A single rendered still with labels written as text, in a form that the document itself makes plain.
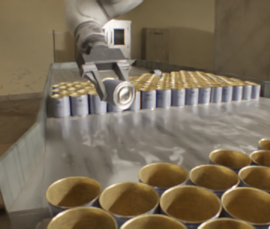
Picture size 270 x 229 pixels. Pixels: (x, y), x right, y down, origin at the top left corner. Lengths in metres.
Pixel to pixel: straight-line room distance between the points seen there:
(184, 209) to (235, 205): 0.07
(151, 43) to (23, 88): 3.99
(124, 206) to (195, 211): 0.09
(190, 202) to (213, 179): 0.07
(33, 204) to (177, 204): 0.24
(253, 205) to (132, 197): 0.16
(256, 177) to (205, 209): 0.11
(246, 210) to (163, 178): 0.13
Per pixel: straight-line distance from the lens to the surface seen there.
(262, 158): 0.43
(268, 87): 1.41
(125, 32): 5.57
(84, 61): 0.60
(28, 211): 0.42
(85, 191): 0.32
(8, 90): 6.99
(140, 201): 0.31
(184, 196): 0.30
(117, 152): 0.56
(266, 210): 0.31
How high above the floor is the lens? 1.33
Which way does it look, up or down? 17 degrees down
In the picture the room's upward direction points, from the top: straight up
